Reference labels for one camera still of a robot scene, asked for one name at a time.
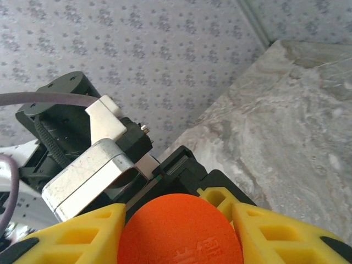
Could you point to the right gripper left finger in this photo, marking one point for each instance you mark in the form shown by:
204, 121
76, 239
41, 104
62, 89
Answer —
110, 220

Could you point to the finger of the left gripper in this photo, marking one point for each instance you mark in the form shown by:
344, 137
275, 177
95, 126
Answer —
228, 188

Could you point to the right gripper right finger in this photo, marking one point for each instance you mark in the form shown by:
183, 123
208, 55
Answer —
253, 233

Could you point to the orange bottle cap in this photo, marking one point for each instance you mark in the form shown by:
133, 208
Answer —
178, 228

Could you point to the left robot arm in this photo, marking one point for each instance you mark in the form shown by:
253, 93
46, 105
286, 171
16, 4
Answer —
24, 203

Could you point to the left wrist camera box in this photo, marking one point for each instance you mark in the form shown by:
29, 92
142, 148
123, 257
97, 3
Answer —
82, 176

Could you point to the aluminium corner post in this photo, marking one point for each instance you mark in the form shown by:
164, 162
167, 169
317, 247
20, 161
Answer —
255, 22

